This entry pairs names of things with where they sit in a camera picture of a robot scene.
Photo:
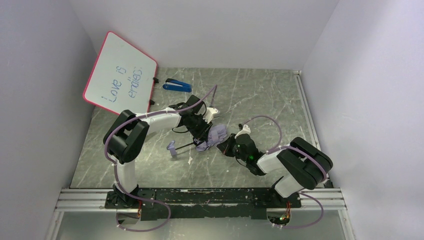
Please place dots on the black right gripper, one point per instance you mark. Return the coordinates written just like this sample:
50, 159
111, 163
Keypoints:
232, 143

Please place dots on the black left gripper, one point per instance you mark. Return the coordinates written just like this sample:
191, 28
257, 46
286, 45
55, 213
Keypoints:
201, 131

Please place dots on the black and lavender umbrella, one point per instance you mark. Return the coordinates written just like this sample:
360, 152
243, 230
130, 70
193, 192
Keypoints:
216, 135

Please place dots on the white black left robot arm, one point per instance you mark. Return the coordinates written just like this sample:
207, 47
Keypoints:
124, 140

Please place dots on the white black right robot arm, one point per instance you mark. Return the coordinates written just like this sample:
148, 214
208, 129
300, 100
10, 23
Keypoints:
306, 165

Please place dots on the blue stapler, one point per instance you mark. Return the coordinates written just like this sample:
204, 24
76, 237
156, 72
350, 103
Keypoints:
176, 85

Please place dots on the pink framed whiteboard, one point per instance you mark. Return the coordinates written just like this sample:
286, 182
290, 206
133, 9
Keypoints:
122, 77

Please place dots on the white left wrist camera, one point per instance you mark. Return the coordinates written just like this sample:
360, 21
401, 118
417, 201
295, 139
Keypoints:
210, 113

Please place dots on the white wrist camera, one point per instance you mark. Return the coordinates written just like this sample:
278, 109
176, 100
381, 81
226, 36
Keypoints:
210, 113
243, 129

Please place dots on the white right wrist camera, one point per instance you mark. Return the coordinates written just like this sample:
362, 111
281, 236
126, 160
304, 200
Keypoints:
243, 129

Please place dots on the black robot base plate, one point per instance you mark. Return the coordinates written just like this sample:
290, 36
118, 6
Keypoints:
196, 203

